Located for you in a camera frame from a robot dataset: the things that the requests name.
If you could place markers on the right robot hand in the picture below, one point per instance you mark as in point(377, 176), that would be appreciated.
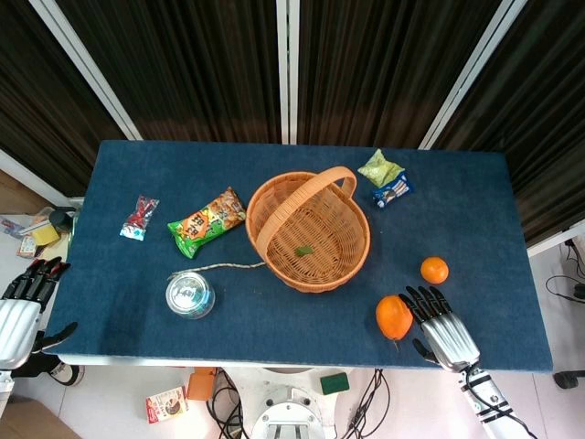
point(445, 336)

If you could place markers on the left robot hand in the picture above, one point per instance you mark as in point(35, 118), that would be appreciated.
point(16, 322)

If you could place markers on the big orange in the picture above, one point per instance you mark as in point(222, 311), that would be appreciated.
point(393, 318)

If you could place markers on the small orange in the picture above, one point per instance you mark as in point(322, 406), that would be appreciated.
point(434, 270)

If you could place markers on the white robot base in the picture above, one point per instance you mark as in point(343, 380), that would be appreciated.
point(285, 411)

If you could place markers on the orange wicker basket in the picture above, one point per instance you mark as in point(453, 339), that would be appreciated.
point(329, 238)

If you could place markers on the black white shoe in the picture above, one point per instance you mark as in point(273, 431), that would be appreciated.
point(68, 372)

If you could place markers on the yellow block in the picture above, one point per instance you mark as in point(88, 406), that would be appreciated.
point(45, 234)

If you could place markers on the dark green cup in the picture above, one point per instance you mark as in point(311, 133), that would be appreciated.
point(61, 218)

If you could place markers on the green sponge block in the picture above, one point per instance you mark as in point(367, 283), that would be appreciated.
point(334, 383)

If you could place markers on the black caster wheel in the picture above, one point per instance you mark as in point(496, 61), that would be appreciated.
point(566, 379)

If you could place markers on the blue table cloth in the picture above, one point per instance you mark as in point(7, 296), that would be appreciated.
point(297, 329)

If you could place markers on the blue cookie packet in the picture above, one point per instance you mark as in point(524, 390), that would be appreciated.
point(393, 192)

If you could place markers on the red candy packet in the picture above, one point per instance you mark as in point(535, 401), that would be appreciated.
point(139, 218)

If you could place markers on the green leaf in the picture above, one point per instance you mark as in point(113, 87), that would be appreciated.
point(304, 251)

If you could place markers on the red white snack box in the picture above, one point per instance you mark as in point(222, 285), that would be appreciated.
point(166, 404)

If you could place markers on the clear tub of binder clips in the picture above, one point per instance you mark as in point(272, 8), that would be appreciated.
point(189, 296)

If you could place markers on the light green snack packet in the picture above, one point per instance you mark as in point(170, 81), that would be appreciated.
point(379, 169)

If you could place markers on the orange box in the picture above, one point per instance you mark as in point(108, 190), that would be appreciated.
point(201, 385)

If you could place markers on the green snack bag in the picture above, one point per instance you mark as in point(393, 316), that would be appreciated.
point(205, 224)

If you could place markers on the dark pleated screen panel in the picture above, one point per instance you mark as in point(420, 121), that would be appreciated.
point(36, 100)
point(183, 68)
point(379, 68)
point(539, 100)

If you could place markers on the white screen frame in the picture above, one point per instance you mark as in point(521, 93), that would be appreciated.
point(87, 73)
point(471, 78)
point(288, 68)

